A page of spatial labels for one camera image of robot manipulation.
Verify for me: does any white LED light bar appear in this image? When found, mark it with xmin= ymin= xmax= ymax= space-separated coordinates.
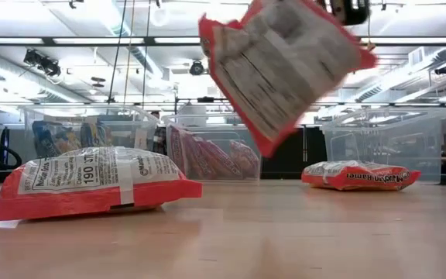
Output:
xmin=0 ymin=37 xmax=44 ymax=44
xmin=360 ymin=37 xmax=446 ymax=44
xmin=153 ymin=37 xmax=202 ymax=44
xmin=52 ymin=37 xmax=146 ymax=44

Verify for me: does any white ceiling vent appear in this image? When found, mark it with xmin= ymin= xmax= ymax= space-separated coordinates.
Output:
xmin=408 ymin=46 xmax=426 ymax=69

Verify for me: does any thin black horizontal bar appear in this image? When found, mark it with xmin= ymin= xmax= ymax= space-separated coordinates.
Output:
xmin=0 ymin=101 xmax=446 ymax=108

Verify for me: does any clear plastic bin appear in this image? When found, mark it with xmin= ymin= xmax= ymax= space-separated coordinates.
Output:
xmin=321 ymin=107 xmax=446 ymax=185
xmin=20 ymin=104 xmax=161 ymax=157
xmin=162 ymin=112 xmax=263 ymax=182

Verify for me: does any black panel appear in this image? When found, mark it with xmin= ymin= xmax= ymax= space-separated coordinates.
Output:
xmin=261 ymin=127 xmax=304 ymax=180
xmin=305 ymin=126 xmax=327 ymax=174

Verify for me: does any black crossbar with lights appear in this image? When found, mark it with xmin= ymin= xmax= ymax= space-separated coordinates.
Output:
xmin=0 ymin=35 xmax=446 ymax=48

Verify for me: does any person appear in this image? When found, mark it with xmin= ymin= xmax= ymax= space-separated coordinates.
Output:
xmin=149 ymin=111 xmax=168 ymax=155

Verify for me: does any dark monitor with blue light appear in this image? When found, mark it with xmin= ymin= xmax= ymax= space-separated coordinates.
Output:
xmin=0 ymin=126 xmax=11 ymax=164

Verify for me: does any yellow hanging cord with tag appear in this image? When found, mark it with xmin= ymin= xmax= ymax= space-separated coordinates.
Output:
xmin=365 ymin=25 xmax=377 ymax=54

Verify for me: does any round black ceiling camera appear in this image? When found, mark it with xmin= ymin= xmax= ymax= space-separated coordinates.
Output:
xmin=189 ymin=60 xmax=205 ymax=77

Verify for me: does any thin black hanging cable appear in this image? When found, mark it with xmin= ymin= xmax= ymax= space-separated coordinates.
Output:
xmin=122 ymin=0 xmax=136 ymax=110
xmin=142 ymin=0 xmax=152 ymax=112
xmin=107 ymin=0 xmax=128 ymax=111

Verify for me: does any black rig camera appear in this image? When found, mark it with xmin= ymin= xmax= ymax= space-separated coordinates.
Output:
xmin=23 ymin=49 xmax=62 ymax=78

